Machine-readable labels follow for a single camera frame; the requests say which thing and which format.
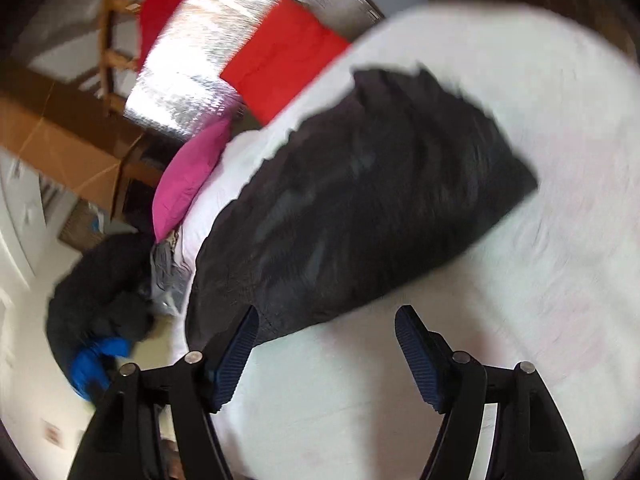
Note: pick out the pile of black clothes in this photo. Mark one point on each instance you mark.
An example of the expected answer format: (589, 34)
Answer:
(103, 296)

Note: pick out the magenta pillow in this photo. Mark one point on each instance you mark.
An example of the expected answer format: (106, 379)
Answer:
(185, 175)

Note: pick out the blue cloth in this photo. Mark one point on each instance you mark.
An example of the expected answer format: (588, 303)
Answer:
(94, 366)

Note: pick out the dark navy quilted jacket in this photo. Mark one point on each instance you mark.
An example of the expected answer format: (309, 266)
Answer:
(397, 179)

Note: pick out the wooden headboard frame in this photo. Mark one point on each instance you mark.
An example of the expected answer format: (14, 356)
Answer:
(112, 60)

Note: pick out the silver foil insulation sheet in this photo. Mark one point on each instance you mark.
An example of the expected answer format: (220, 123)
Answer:
(178, 88)

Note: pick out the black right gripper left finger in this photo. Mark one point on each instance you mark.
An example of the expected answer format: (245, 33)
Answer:
(122, 440)

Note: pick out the red pillow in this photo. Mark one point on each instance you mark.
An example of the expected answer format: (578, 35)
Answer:
(288, 49)

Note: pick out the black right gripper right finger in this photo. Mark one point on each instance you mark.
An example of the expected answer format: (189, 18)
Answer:
(530, 438)

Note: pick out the grey folded garment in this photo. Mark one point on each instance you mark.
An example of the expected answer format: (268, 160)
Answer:
(168, 281)

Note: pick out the white embossed bedspread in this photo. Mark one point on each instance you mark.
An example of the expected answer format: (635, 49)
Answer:
(556, 283)

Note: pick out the brown wooden nightstand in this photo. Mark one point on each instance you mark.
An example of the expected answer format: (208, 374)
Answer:
(137, 178)

